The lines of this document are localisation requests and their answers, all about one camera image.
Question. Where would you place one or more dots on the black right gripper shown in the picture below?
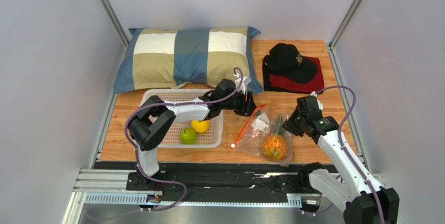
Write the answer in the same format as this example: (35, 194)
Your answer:
(292, 125)

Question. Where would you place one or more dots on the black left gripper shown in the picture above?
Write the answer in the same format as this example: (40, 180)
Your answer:
(248, 107)

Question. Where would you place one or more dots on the orange fake pineapple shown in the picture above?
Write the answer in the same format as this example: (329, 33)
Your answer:
(274, 147)

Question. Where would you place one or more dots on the clear zip top bag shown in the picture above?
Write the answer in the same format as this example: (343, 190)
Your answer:
(254, 132)

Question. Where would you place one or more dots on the yellow fake orange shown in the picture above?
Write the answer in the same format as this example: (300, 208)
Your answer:
(200, 126)

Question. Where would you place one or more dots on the green fake apple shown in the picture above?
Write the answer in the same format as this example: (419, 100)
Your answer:
(187, 136)

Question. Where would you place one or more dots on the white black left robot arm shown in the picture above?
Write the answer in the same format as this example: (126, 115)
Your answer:
(146, 128)

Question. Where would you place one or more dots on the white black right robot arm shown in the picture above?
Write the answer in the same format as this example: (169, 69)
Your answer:
(357, 193)

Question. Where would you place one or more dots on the folded dark red cloth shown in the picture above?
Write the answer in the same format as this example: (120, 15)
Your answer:
(283, 84)

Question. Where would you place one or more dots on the white perforated plastic basket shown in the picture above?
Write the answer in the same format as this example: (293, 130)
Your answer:
(209, 139)

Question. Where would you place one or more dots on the black baseball cap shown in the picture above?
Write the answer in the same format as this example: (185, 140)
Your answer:
(284, 60)

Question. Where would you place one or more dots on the checkered blue beige pillow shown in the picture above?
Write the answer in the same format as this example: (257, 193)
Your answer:
(156, 58)

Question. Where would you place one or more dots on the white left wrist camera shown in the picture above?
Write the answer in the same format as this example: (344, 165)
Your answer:
(241, 84)

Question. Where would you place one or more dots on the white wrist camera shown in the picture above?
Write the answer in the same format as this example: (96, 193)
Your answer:
(241, 84)
(320, 104)

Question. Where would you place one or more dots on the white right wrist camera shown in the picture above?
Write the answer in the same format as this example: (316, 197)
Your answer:
(320, 104)

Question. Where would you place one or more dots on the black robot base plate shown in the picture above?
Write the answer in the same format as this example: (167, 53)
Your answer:
(217, 182)

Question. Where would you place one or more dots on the aluminium frame rail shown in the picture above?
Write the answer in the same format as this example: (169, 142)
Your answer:
(107, 187)

